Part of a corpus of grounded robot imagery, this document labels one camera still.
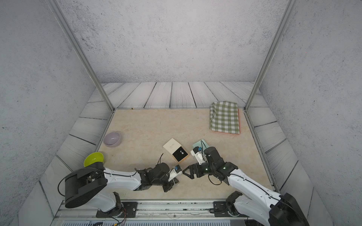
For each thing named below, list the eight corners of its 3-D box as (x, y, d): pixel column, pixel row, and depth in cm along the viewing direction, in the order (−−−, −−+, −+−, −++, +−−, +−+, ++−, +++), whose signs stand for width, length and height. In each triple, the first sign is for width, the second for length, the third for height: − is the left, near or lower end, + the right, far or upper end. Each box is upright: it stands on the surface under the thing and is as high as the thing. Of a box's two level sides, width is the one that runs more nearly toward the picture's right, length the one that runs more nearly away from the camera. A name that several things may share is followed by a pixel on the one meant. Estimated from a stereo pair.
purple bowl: (104, 149, 98) (100, 144, 94) (109, 136, 105) (106, 132, 101) (119, 149, 98) (116, 144, 94) (123, 136, 105) (121, 132, 101)
